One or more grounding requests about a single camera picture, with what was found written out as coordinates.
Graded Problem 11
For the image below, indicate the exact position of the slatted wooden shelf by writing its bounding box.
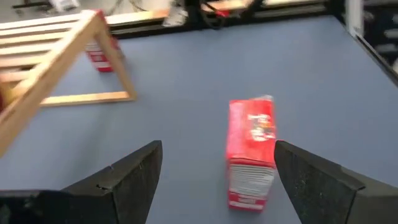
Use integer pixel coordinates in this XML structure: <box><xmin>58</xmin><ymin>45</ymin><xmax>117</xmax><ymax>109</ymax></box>
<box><xmin>0</xmin><ymin>9</ymin><xmax>137</xmax><ymax>158</ymax></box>

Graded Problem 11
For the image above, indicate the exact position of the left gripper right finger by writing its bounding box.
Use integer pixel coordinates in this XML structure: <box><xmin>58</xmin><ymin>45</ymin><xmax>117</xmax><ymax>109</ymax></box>
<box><xmin>273</xmin><ymin>140</ymin><xmax>398</xmax><ymax>224</ymax></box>

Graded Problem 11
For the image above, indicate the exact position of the silver mounting bracket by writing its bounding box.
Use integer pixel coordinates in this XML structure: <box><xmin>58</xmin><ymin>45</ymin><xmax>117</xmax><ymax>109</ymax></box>
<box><xmin>162</xmin><ymin>5</ymin><xmax>188</xmax><ymax>27</ymax></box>

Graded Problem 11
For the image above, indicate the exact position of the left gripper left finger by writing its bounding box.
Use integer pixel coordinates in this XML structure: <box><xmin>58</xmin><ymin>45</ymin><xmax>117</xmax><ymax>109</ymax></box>
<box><xmin>0</xmin><ymin>139</ymin><xmax>164</xmax><ymax>224</ymax></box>

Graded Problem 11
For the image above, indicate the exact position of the red Froot Loops cereal box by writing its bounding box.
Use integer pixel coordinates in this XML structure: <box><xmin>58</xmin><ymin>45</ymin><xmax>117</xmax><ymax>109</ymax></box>
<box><xmin>84</xmin><ymin>8</ymin><xmax>121</xmax><ymax>73</ymax></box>
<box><xmin>226</xmin><ymin>95</ymin><xmax>278</xmax><ymax>213</ymax></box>

